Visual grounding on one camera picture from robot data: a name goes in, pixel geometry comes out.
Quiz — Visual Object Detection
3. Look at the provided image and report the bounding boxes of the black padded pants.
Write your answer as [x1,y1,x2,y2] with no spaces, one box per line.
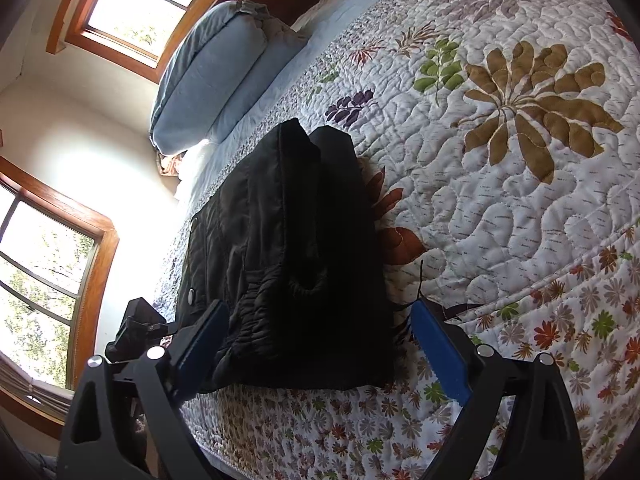
[177,119,397,392]

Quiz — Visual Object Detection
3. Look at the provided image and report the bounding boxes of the pile of clothes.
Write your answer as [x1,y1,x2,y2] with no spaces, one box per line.
[156,151,186,178]

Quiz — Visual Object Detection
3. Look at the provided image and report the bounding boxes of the light blue bed sheet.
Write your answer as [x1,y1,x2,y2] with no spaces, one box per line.
[171,0,426,206]

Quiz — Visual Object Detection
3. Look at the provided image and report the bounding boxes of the large blue folded duvet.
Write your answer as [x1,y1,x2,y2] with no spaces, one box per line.
[150,0,270,156]

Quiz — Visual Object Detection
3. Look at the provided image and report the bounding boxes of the flat blue pillow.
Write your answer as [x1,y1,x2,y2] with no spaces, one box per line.
[207,18,308,145]

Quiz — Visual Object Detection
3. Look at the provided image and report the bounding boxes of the floral quilted bedspread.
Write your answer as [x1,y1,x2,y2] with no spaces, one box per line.
[186,0,639,479]

